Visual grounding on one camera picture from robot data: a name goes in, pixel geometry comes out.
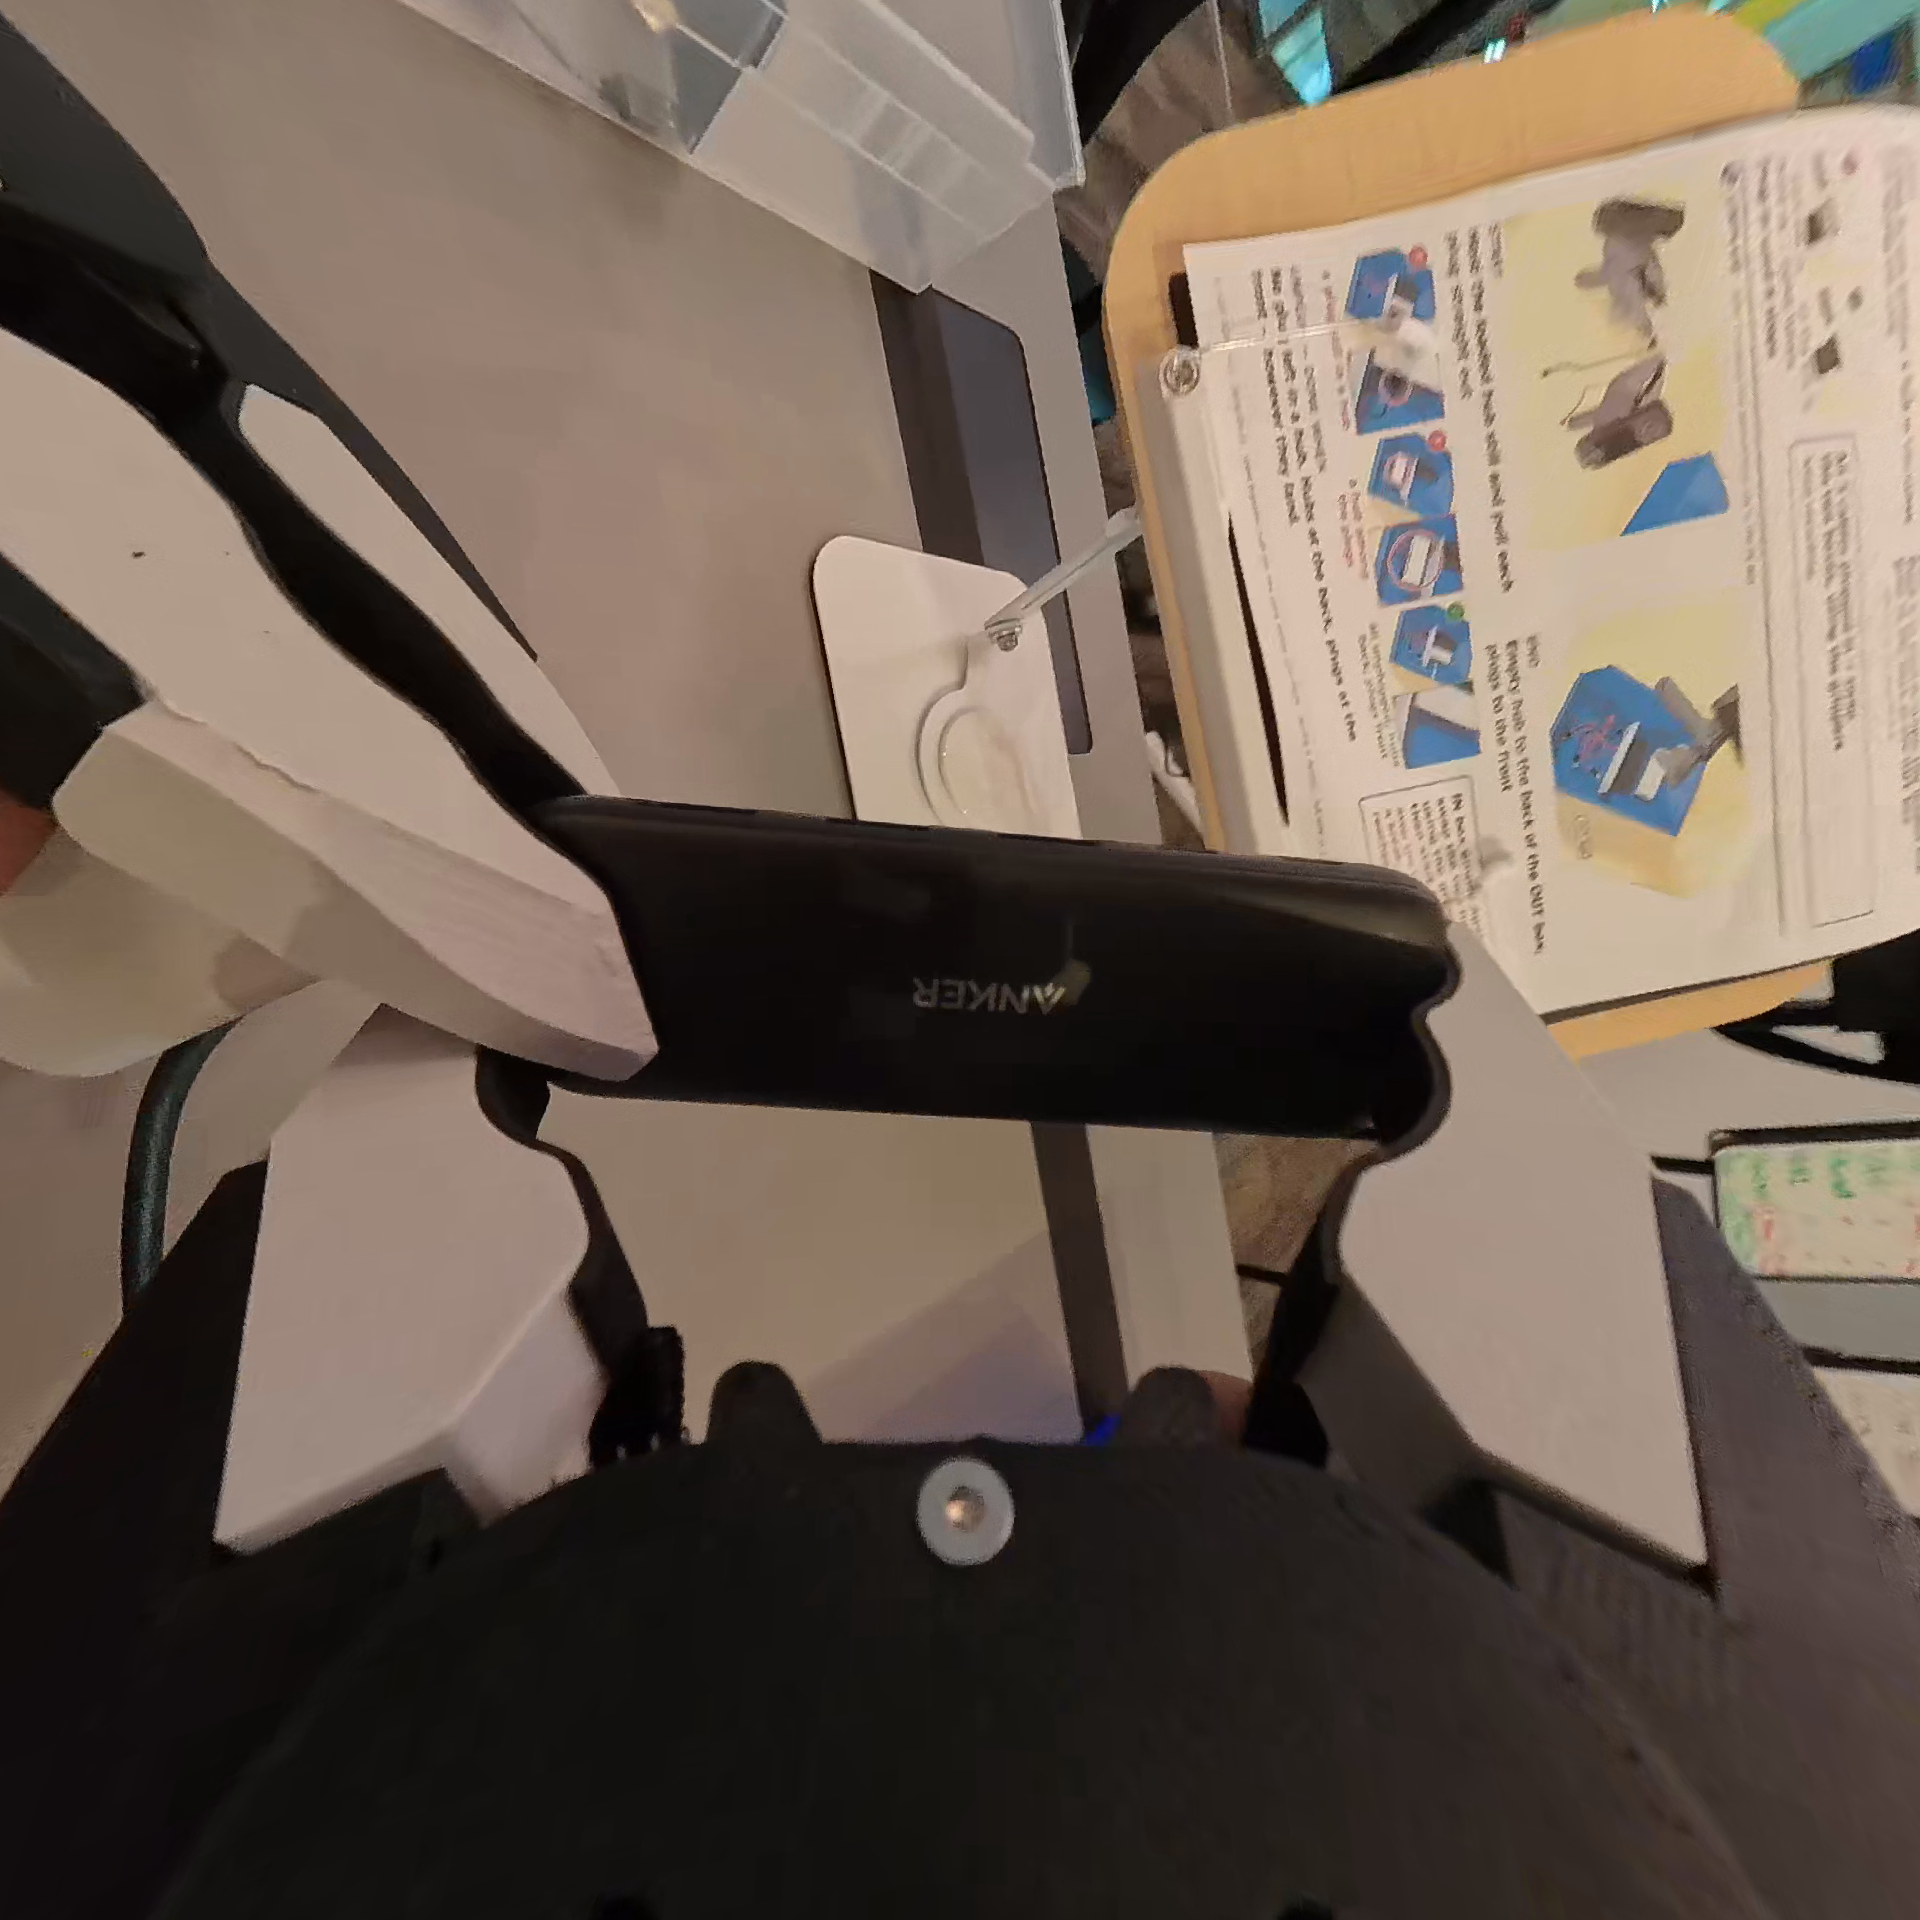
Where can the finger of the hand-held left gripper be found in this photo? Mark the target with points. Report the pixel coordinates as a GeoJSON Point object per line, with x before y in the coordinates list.
{"type": "Point", "coordinates": [273, 782]}
{"type": "Point", "coordinates": [423, 603]}

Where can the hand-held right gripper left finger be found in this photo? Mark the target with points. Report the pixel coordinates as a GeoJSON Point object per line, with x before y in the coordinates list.
{"type": "Point", "coordinates": [390, 1292]}

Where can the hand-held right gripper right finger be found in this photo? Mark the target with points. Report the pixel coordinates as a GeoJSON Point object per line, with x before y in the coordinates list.
{"type": "Point", "coordinates": [1531, 1292]}

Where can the slim black usb hub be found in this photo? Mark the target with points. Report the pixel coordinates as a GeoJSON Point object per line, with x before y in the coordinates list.
{"type": "Point", "coordinates": [989, 962]}

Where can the clear plastic bin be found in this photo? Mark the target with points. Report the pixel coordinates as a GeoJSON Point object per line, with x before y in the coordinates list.
{"type": "Point", "coordinates": [840, 122]}

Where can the white easel board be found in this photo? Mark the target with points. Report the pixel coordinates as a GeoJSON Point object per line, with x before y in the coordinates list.
{"type": "Point", "coordinates": [1817, 1199]}

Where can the instruction sheet on stand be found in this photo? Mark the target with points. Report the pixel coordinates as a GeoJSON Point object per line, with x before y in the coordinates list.
{"type": "Point", "coordinates": [1157, 538]}

